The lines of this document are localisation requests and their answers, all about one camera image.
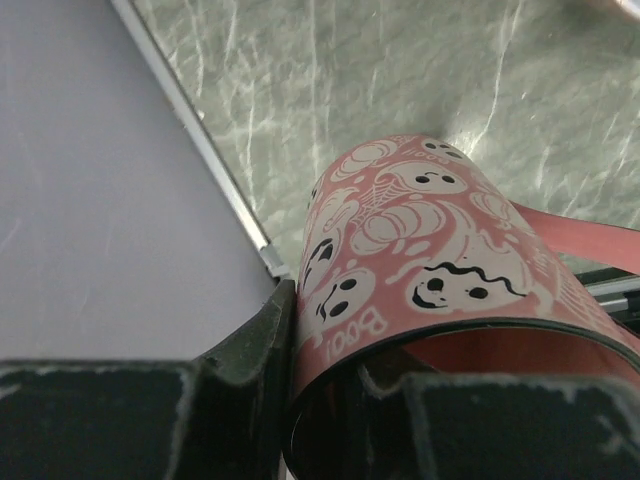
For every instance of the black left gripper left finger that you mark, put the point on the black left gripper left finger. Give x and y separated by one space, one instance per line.
218 416

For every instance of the pink patterned mug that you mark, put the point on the pink patterned mug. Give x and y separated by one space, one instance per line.
415 262

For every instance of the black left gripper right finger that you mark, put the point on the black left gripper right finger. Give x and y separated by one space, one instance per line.
498 426

